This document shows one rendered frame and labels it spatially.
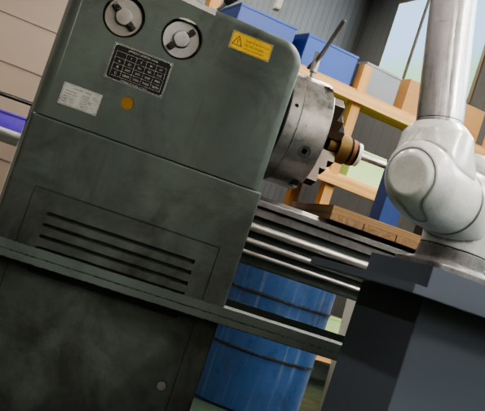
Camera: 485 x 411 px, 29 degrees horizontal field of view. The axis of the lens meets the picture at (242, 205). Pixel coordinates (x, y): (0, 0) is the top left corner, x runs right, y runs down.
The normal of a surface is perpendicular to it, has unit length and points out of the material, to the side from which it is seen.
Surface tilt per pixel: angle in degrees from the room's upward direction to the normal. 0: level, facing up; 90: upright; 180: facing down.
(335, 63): 90
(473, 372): 90
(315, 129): 90
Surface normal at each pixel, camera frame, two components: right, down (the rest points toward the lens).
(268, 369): 0.20, 0.01
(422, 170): -0.62, -0.11
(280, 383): 0.47, 0.11
